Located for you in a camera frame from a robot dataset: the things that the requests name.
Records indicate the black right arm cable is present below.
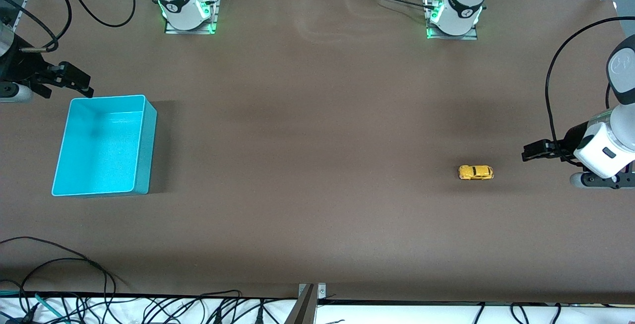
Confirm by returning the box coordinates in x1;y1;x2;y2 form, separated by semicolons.
0;0;137;53

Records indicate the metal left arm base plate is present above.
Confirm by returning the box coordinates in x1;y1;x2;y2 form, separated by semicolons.
427;0;478;41

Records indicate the small metal bracket plate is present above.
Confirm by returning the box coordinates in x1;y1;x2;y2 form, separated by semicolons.
298;283;326;299

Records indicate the yellow beetle toy car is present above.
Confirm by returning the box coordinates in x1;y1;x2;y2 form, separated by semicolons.
458;165;495;181

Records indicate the aluminium profile bar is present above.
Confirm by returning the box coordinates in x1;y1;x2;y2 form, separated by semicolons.
284;284;318;324

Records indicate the large black cable loop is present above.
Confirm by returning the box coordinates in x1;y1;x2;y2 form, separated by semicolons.
0;237;117;324

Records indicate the aluminium table edge strip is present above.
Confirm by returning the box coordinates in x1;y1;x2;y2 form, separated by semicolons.
9;0;50;37

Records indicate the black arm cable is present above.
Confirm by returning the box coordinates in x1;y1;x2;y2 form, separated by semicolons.
0;0;137;53
545;16;635;162

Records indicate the teal plastic bin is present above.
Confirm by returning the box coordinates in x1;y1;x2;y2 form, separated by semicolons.
52;94;158;197

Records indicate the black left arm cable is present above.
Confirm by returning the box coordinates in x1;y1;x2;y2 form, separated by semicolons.
545;16;635;162

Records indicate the black tangled cable loop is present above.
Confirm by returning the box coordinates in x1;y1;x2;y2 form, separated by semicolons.
119;290;278;324

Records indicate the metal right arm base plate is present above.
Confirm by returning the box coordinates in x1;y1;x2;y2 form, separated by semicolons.
165;0;219;35

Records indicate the small black cable loop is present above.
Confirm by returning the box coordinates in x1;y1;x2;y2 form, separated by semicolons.
20;258;109;324

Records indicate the teal cable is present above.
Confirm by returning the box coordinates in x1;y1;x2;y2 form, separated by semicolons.
0;289;58;324

